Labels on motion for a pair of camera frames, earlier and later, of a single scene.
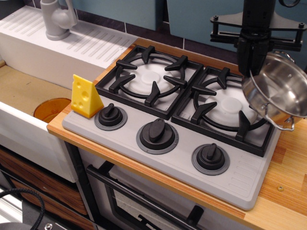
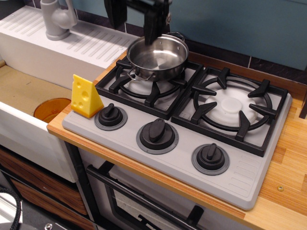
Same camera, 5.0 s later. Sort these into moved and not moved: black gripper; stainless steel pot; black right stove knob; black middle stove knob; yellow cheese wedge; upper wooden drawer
Moved: black gripper; stainless steel pot
Not moved: black middle stove knob; upper wooden drawer; black right stove knob; yellow cheese wedge
